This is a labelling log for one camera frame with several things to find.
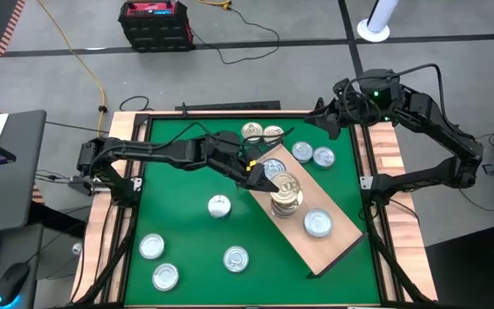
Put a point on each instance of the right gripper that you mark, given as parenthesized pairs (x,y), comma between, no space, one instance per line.
(347,101)

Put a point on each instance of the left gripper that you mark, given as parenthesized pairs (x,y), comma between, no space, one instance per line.
(238,165)

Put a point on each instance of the red label seafood can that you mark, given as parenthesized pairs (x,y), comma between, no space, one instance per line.
(275,166)

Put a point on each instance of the teal label seafood can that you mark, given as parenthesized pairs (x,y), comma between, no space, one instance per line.
(323,156)

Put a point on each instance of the silver-lid seafood can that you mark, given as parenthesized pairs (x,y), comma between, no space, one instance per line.
(317,222)
(219,206)
(165,276)
(152,246)

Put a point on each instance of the blue albacore tuna can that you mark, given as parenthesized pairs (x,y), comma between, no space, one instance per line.
(236,258)
(302,151)

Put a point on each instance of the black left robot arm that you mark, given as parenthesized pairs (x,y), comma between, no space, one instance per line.
(152,150)

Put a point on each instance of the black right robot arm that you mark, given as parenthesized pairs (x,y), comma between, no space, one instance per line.
(440,124)

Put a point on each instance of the yellow tag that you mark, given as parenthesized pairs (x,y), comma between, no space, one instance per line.
(251,164)

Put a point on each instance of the black perforated panel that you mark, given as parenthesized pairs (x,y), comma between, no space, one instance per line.
(230,105)

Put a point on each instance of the white round stand base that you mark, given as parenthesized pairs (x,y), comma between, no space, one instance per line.
(373,33)

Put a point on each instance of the green table mat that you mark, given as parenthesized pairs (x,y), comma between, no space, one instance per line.
(272,287)

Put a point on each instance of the black crate with red top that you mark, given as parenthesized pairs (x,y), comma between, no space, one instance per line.
(157,34)

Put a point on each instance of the small silver knob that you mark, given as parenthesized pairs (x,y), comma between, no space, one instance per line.
(76,248)

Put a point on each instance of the black desk base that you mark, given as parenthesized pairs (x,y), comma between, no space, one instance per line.
(58,221)

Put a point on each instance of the plain black floor mat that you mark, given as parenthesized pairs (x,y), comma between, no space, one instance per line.
(474,274)

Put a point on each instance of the grey desk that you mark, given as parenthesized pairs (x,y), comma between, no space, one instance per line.
(22,171)

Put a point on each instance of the grey keyboard tray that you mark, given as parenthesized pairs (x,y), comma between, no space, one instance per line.
(15,249)

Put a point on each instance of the black computer mouse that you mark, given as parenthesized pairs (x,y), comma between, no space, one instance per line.
(11,283)

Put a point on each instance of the black clamp bracket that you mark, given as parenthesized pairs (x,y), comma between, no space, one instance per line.
(320,103)
(184,109)

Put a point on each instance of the white arm base bracket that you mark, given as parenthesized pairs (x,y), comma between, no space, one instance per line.
(137,184)
(365,182)

